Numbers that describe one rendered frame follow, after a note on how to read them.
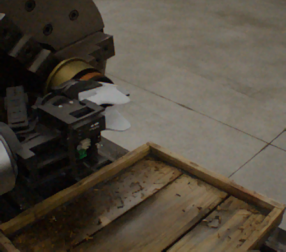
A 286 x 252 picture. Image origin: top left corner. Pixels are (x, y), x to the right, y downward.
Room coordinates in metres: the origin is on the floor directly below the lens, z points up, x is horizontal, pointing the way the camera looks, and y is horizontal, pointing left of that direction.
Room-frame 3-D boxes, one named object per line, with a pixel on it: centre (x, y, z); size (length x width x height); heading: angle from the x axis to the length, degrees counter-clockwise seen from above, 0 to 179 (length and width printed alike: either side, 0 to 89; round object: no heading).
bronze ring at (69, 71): (0.52, 0.10, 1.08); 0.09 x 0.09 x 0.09; 48
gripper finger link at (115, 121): (0.47, 0.04, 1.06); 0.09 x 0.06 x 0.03; 137
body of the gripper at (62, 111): (0.39, 0.11, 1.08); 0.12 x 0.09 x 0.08; 137
